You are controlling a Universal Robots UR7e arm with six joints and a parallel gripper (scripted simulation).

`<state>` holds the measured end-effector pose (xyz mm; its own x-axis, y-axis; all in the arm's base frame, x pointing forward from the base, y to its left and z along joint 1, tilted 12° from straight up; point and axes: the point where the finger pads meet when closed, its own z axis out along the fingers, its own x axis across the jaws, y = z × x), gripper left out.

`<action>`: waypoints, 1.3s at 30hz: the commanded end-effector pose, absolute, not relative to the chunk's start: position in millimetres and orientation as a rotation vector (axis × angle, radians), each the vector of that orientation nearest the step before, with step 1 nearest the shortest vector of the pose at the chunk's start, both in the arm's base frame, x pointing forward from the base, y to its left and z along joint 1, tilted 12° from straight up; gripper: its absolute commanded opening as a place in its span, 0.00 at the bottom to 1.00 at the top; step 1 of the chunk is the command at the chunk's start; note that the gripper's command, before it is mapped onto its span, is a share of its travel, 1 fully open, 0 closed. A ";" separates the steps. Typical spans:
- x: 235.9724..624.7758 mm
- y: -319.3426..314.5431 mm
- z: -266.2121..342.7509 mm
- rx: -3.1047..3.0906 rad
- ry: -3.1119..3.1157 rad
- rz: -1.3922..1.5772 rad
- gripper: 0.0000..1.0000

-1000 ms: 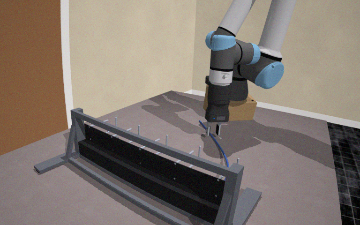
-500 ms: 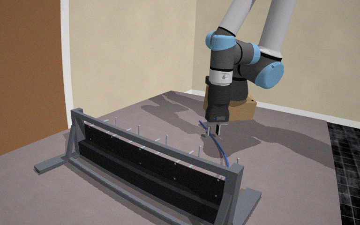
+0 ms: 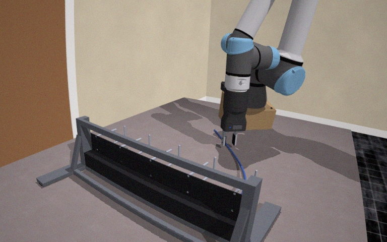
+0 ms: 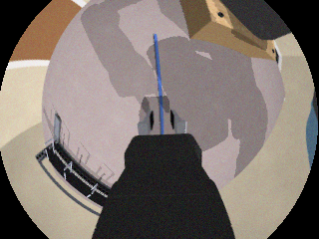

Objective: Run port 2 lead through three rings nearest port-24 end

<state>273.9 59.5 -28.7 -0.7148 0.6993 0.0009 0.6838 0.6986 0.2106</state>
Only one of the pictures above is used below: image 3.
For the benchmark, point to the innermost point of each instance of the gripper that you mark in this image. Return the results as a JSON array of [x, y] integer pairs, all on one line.
[[234, 106]]

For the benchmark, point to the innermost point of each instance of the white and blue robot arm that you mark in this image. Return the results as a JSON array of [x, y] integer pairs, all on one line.
[[279, 69]]

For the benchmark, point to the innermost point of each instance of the grey patch panel rack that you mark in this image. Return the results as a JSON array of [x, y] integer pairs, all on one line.
[[197, 203]]

